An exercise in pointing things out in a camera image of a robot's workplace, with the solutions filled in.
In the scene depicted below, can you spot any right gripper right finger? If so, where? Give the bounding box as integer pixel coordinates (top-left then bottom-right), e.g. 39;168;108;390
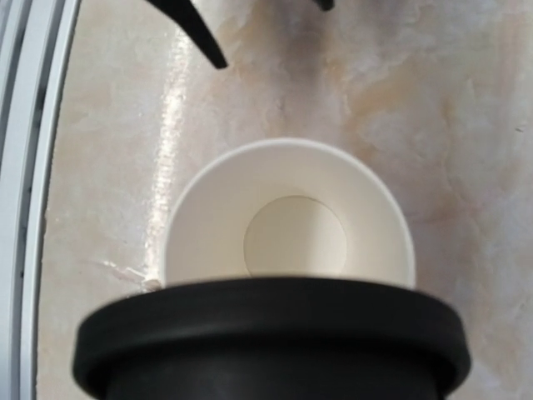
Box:
312;0;335;12

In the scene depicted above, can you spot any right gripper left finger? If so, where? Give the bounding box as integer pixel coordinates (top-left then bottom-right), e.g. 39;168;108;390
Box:
148;0;228;69

